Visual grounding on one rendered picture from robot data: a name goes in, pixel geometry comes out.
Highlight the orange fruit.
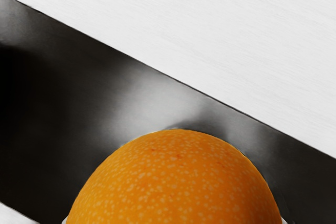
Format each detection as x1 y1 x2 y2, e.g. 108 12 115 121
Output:
65 129 283 224

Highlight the dark glossy metal slab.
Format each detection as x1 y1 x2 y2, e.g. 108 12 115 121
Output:
0 0 336 224

